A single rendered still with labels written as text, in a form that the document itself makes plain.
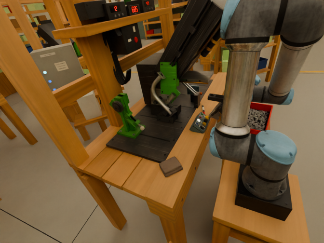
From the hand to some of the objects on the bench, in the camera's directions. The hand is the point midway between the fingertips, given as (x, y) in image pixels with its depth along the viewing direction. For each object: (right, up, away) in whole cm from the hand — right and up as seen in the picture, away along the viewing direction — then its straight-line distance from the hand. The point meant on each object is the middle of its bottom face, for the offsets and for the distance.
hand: (209, 115), depth 106 cm
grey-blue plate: (-5, +12, +26) cm, 30 cm away
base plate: (-23, +8, +28) cm, 37 cm away
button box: (-5, -9, +3) cm, 11 cm away
